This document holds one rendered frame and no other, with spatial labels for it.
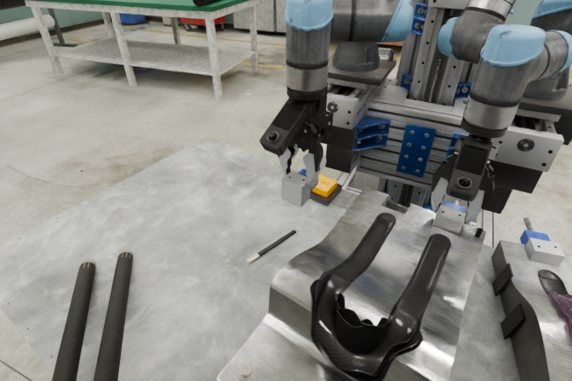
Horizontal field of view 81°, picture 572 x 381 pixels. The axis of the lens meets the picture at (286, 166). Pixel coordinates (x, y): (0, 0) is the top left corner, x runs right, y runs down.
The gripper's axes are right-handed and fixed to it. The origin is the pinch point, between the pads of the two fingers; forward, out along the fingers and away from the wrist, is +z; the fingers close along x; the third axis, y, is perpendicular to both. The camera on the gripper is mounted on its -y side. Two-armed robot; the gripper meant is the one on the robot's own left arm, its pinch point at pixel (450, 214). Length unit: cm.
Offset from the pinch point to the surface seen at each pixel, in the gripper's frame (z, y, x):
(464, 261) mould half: 2.5, -8.5, -4.9
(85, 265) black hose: 8, -47, 57
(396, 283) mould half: 2.0, -20.7, 3.5
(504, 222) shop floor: 92, 133, -23
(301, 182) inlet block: -4.7, -13.4, 27.4
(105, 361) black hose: 2, -56, 32
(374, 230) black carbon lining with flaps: 2.9, -9.9, 11.9
